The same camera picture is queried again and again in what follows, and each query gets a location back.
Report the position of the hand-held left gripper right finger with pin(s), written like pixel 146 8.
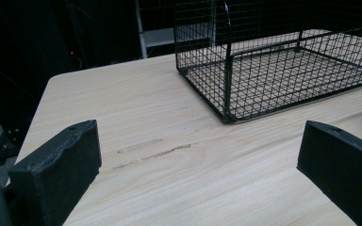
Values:
pixel 342 166

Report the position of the black stand base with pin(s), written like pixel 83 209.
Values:
pixel 1 147

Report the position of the grey metal stand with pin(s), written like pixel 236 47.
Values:
pixel 152 36

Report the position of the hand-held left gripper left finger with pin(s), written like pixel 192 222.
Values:
pixel 56 169

